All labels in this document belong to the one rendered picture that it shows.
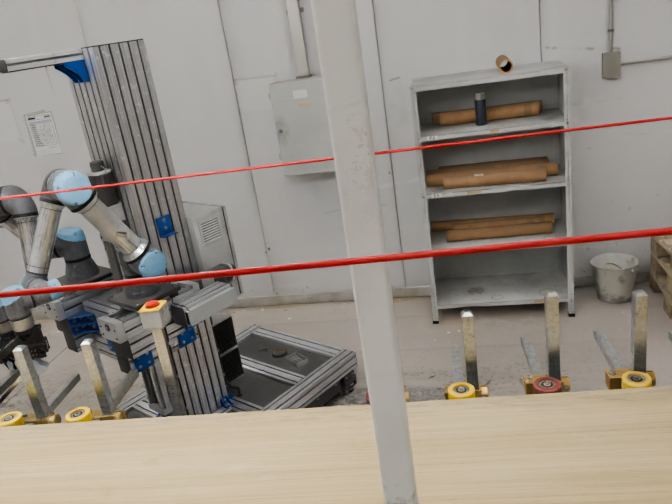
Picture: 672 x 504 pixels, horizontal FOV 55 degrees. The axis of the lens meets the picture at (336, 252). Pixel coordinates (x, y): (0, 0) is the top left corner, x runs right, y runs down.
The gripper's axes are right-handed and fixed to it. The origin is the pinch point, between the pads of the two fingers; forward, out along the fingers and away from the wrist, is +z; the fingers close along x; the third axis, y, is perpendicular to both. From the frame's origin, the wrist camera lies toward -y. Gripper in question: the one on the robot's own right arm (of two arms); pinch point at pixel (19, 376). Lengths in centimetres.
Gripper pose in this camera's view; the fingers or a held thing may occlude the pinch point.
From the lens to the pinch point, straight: 295.3
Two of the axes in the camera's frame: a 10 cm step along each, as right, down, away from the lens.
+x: -9.8, 1.0, 1.5
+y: 1.1, -3.6, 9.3
